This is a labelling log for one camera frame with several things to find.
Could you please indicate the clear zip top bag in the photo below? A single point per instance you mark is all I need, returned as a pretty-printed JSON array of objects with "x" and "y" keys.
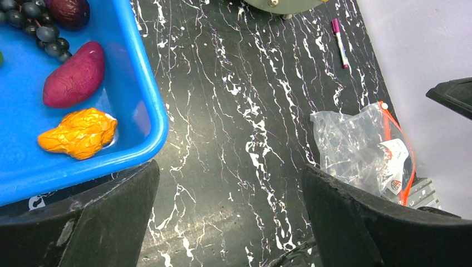
[{"x": 368, "y": 151}]

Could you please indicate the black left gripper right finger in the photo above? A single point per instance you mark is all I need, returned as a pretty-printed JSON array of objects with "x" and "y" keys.
[{"x": 355, "y": 228}]

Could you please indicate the dark red fig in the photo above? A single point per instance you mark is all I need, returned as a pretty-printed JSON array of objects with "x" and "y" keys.
[{"x": 72, "y": 15}]

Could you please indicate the dark grape bunch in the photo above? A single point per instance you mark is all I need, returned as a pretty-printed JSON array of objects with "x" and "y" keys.
[{"x": 35, "y": 20}]

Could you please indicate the blue plastic bin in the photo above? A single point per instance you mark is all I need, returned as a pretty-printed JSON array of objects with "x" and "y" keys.
[{"x": 129, "y": 93}]

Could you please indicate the round drawer cabinet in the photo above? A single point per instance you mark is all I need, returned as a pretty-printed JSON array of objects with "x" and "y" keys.
[{"x": 285, "y": 8}]

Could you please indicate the purple sweet potato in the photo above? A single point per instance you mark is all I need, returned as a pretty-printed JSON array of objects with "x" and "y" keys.
[{"x": 77, "y": 79}]

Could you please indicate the orange bumpy food piece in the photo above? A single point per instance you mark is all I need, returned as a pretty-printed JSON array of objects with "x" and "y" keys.
[{"x": 80, "y": 134}]

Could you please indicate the pink white marker pen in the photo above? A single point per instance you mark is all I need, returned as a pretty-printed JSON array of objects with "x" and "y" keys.
[{"x": 336, "y": 29}]

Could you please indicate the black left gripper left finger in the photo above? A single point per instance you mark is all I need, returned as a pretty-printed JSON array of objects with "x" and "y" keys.
[{"x": 101, "y": 222}]

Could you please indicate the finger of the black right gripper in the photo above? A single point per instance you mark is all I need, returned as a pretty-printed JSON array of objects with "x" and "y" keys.
[{"x": 454, "y": 94}]

